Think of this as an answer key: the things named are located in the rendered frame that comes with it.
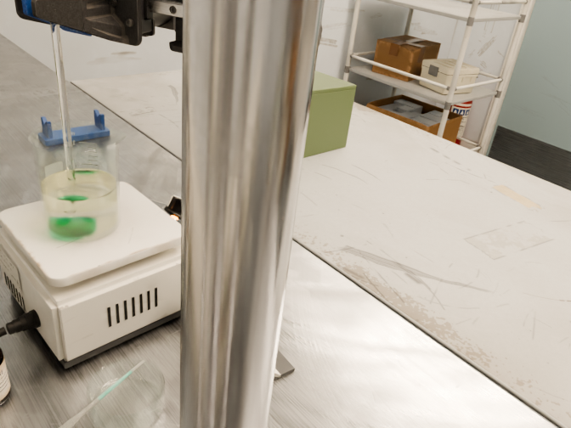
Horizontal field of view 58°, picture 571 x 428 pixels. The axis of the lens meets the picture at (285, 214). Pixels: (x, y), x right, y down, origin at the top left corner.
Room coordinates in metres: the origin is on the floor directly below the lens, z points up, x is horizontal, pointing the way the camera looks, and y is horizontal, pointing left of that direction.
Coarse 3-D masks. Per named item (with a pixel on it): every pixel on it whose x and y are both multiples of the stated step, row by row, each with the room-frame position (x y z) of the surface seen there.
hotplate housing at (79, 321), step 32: (0, 256) 0.36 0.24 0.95; (160, 256) 0.36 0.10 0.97; (32, 288) 0.31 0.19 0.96; (64, 288) 0.30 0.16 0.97; (96, 288) 0.31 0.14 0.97; (128, 288) 0.32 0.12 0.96; (160, 288) 0.34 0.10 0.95; (32, 320) 0.30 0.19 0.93; (64, 320) 0.28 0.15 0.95; (96, 320) 0.30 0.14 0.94; (128, 320) 0.32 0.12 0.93; (160, 320) 0.35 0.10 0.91; (64, 352) 0.29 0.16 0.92; (96, 352) 0.30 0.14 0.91
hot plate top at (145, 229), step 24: (120, 192) 0.43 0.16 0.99; (0, 216) 0.36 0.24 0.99; (24, 216) 0.37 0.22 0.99; (144, 216) 0.39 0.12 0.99; (168, 216) 0.39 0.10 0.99; (24, 240) 0.33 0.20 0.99; (48, 240) 0.34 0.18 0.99; (96, 240) 0.34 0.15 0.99; (120, 240) 0.35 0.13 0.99; (144, 240) 0.35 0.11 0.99; (168, 240) 0.36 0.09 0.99; (48, 264) 0.31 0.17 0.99; (72, 264) 0.31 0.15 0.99; (96, 264) 0.31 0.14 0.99; (120, 264) 0.32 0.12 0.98
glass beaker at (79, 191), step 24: (48, 144) 0.37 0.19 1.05; (72, 144) 0.39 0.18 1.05; (96, 144) 0.39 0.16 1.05; (48, 168) 0.34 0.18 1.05; (72, 168) 0.34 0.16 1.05; (96, 168) 0.35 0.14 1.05; (48, 192) 0.34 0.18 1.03; (72, 192) 0.34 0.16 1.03; (96, 192) 0.34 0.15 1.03; (48, 216) 0.34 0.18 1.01; (72, 216) 0.33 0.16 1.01; (96, 216) 0.34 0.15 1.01; (120, 216) 0.37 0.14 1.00; (72, 240) 0.33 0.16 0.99
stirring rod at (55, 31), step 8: (56, 24) 0.37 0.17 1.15; (56, 32) 0.37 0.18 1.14; (56, 40) 0.37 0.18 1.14; (56, 48) 0.37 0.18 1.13; (56, 56) 0.37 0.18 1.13; (56, 64) 0.37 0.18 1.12; (56, 72) 0.37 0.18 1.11; (64, 72) 0.37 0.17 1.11; (64, 80) 0.37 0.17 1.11; (64, 88) 0.37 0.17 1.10; (64, 96) 0.37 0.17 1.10; (64, 104) 0.37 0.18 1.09; (64, 112) 0.37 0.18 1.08; (64, 120) 0.37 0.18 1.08; (64, 128) 0.37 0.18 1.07; (64, 136) 0.37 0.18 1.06; (64, 144) 0.37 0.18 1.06
